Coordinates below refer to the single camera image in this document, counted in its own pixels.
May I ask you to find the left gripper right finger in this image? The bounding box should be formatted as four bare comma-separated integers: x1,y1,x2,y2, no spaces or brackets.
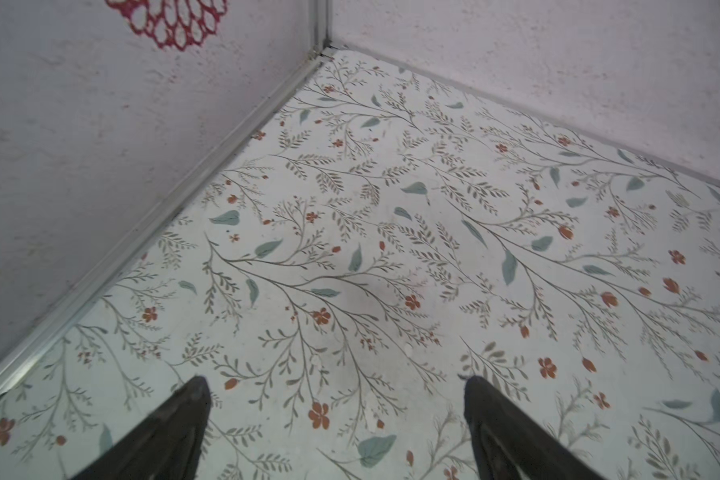
463,375,601,479

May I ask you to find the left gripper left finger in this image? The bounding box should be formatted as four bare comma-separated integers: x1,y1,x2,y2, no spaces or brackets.
75,376,212,480

